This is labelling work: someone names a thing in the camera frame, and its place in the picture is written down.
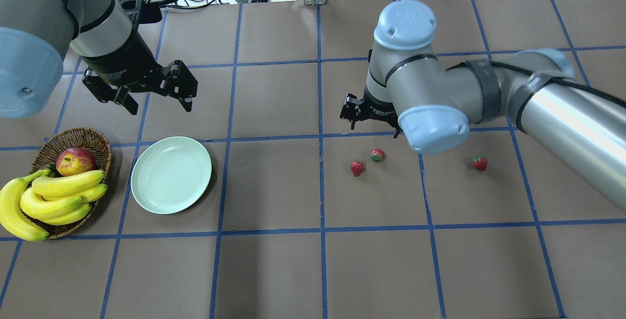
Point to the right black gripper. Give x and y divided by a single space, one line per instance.
377 108

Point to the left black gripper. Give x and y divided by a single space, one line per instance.
122 62

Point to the strawberry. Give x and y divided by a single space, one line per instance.
357 167
480 163
377 155

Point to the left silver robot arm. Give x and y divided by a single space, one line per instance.
37 34

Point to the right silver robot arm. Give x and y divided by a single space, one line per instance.
408 88

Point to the light green plate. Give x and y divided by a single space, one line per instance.
171 175

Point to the red apple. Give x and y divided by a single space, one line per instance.
74 161

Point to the yellow banana bunch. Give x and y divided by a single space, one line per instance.
30 202

